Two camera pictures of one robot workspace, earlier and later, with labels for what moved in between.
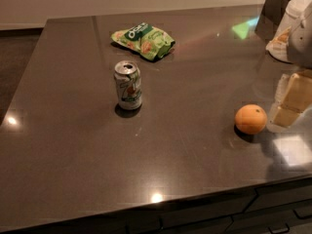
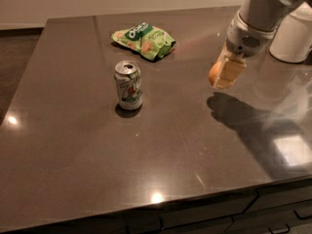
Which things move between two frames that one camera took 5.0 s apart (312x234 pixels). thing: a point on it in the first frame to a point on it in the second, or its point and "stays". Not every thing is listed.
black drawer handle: [280, 232] stays
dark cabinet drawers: [278, 208] stays
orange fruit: [251, 119] to [214, 72]
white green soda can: [128, 76] stays
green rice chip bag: [149, 41] stays
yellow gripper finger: [297, 97] to [245, 41]
